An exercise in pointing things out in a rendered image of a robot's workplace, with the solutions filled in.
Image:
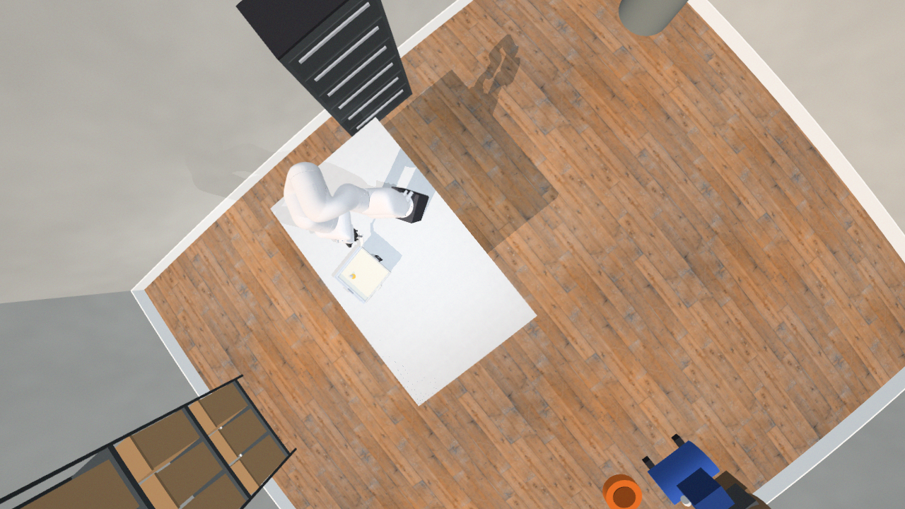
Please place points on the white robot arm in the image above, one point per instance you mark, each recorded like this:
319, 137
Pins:
309, 201

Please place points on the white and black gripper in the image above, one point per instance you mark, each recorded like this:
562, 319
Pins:
351, 241

